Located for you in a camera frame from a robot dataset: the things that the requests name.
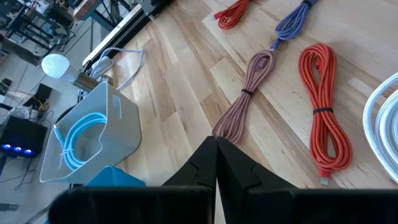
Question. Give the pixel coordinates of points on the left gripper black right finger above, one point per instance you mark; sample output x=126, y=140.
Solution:
x=236, y=174

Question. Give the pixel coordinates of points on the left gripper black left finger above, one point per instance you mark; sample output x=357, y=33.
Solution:
x=202, y=168

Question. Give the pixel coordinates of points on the teal plastic bin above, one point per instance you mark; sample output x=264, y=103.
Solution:
x=115, y=179

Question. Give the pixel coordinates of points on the white plastic bin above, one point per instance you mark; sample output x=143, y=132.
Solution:
x=121, y=133

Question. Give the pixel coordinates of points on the white bulb lamp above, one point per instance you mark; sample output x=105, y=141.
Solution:
x=56, y=65

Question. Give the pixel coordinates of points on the black box with blue lights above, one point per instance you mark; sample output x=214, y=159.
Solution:
x=25, y=133

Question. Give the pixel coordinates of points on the wooden workbench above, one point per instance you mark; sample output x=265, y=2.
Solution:
x=87, y=7

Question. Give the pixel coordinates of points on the black shelf cart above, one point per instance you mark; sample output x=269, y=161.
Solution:
x=28, y=31

